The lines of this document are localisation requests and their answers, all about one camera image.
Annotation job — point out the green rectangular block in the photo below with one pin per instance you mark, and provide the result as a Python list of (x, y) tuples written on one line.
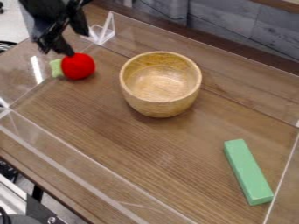
[(249, 176)]

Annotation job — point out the wooden bowl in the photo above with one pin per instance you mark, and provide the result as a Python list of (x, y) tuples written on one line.
[(160, 83)]

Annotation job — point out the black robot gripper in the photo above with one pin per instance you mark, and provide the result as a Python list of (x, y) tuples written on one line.
[(46, 18)]

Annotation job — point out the black equipment lower left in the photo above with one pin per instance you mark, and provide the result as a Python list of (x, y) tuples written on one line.
[(21, 208)]

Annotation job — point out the red plush fruit green leaf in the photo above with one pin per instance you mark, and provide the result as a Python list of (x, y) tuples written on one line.
[(76, 67)]

